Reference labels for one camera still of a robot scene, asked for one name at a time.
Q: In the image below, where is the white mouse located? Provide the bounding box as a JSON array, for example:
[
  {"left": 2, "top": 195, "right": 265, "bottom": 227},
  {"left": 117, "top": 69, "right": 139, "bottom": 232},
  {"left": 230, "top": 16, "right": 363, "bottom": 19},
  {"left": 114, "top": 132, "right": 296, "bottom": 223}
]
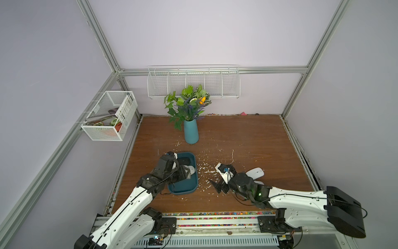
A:
[
  {"left": 246, "top": 167, "right": 264, "bottom": 180},
  {"left": 184, "top": 166, "right": 195, "bottom": 179}
]

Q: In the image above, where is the teal storage tray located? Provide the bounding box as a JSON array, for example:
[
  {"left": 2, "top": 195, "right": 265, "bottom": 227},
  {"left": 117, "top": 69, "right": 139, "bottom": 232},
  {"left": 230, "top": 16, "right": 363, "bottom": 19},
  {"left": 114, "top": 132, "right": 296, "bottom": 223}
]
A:
[{"left": 168, "top": 152, "right": 198, "bottom": 195}]

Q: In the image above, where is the black computer mouse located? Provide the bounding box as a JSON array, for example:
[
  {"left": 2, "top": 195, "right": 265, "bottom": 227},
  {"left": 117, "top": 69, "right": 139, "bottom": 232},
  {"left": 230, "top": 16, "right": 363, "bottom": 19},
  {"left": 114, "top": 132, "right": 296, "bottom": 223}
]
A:
[{"left": 177, "top": 157, "right": 192, "bottom": 166}]

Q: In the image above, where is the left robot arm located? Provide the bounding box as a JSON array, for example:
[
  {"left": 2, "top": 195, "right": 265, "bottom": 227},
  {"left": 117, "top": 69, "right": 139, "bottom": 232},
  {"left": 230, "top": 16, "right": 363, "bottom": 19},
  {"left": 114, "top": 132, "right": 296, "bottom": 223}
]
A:
[{"left": 74, "top": 151, "right": 196, "bottom": 249}]

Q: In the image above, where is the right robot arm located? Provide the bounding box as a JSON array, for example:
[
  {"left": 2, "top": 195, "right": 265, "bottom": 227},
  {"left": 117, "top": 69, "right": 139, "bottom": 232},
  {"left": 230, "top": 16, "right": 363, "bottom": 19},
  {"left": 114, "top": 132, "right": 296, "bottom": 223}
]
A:
[{"left": 211, "top": 172, "right": 367, "bottom": 239}]

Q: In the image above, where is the teal vase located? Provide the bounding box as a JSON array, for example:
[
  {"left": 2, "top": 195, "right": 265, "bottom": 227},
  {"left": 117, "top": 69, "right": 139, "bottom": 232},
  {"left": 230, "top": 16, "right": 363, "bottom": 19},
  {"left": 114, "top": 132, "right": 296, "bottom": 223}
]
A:
[{"left": 183, "top": 119, "right": 199, "bottom": 144}]

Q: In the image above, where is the artificial green plant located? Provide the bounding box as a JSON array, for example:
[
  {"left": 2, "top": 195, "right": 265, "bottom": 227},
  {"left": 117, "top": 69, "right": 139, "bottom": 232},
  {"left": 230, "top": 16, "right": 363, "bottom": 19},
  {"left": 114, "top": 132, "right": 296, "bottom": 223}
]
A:
[{"left": 164, "top": 85, "right": 211, "bottom": 131}]

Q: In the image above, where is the white mesh side basket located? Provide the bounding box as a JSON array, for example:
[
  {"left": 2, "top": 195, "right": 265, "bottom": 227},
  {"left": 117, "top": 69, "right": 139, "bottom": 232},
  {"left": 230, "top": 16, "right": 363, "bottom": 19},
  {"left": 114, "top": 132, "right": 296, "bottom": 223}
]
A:
[{"left": 80, "top": 91, "right": 137, "bottom": 141}]

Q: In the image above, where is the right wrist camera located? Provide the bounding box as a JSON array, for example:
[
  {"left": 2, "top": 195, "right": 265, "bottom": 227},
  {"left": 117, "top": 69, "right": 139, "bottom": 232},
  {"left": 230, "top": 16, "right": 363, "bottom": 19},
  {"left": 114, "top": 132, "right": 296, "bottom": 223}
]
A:
[{"left": 215, "top": 163, "right": 237, "bottom": 184}]

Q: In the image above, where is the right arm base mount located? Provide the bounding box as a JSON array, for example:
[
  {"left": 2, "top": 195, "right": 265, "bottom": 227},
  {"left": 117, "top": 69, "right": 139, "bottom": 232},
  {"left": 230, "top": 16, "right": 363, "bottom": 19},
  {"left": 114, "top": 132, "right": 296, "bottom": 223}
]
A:
[{"left": 258, "top": 208, "right": 302, "bottom": 234}]

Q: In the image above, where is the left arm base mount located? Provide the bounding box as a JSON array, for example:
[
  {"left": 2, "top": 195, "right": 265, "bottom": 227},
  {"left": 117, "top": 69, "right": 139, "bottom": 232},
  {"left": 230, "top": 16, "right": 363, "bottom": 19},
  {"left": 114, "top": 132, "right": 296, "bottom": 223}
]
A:
[{"left": 141, "top": 207, "right": 177, "bottom": 235}]

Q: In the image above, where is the white wire wall shelf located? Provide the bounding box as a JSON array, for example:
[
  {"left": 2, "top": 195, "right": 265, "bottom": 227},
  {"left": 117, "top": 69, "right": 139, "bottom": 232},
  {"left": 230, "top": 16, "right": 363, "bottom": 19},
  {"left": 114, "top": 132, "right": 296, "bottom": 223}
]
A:
[{"left": 147, "top": 64, "right": 241, "bottom": 99}]

